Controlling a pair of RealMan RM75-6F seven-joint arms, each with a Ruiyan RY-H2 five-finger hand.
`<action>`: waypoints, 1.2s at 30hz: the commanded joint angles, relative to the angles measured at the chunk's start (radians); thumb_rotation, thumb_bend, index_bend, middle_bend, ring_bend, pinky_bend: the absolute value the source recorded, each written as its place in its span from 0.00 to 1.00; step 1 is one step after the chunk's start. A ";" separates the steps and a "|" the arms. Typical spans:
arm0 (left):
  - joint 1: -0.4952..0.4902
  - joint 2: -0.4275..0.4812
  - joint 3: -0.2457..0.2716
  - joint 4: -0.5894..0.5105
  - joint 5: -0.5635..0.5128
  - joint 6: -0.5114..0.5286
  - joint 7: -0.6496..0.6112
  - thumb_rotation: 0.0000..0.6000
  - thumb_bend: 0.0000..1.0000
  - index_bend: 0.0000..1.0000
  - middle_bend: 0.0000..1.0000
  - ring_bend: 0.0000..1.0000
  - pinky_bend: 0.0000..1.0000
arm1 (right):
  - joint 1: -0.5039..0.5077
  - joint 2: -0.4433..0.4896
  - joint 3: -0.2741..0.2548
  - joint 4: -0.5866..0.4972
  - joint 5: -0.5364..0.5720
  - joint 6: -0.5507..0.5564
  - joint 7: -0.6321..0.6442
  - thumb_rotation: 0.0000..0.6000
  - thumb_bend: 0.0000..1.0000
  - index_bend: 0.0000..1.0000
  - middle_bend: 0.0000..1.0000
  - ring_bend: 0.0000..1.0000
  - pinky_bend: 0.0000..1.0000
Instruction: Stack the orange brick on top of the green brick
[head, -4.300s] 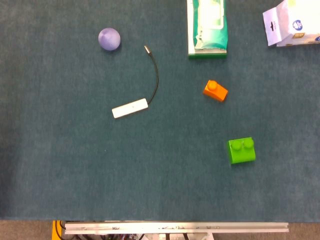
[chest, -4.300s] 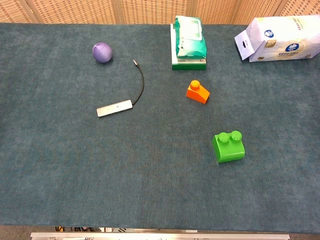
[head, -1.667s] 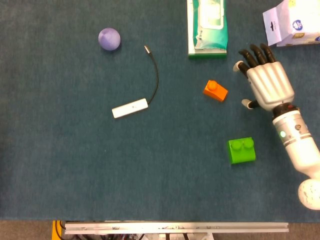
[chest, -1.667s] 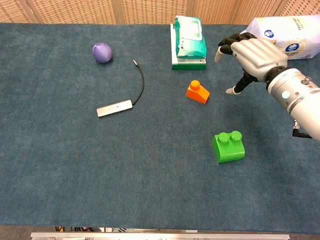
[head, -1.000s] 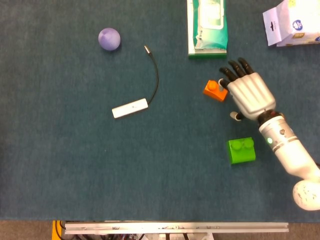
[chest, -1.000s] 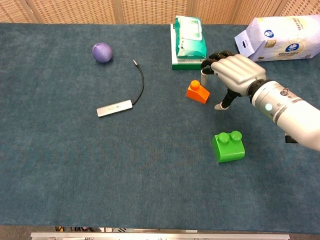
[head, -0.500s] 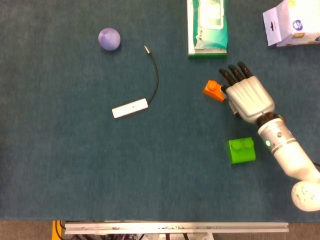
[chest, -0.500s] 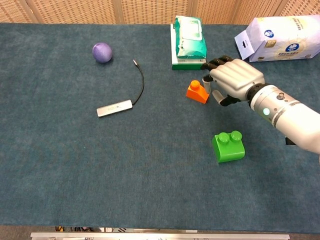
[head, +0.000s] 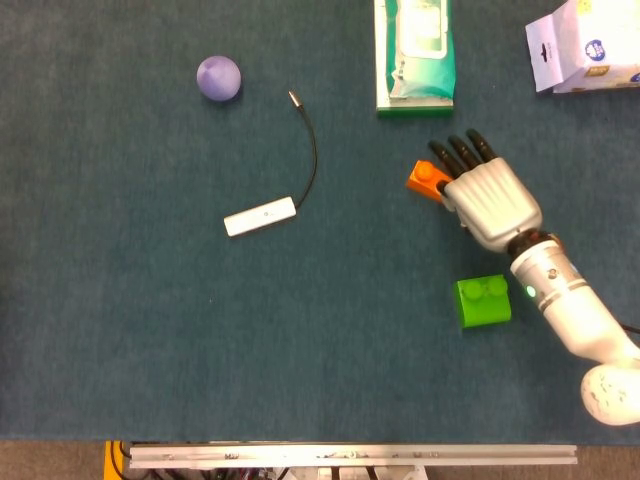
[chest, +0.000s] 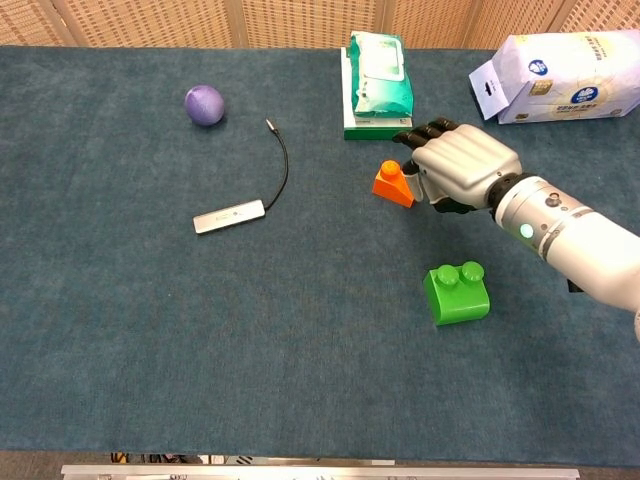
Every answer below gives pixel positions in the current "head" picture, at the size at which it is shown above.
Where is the purple ball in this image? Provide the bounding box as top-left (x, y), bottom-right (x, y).
top-left (195, 55), bottom-right (243, 103)

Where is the white tissue paper pack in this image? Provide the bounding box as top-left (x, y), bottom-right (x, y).
top-left (524, 0), bottom-right (640, 95)

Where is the teal table cloth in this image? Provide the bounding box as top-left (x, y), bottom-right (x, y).
top-left (0, 0), bottom-right (640, 446)

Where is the silver USB hub with cable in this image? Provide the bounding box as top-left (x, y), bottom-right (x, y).
top-left (223, 89), bottom-right (319, 238)

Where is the green toy building block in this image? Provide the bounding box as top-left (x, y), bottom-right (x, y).
top-left (452, 274), bottom-right (514, 330)

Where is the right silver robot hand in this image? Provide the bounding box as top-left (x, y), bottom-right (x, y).
top-left (427, 128), bottom-right (544, 253)

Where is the green and white box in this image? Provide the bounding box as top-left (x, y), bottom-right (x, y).
top-left (373, 0), bottom-right (455, 119)

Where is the aluminium frame rail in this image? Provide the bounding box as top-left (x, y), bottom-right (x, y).
top-left (128, 444), bottom-right (579, 470)

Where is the orange toy building block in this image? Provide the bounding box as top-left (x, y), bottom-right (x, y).
top-left (404, 159), bottom-right (453, 205)

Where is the green wet wipes pack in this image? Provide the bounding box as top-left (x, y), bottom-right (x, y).
top-left (383, 0), bottom-right (457, 100)

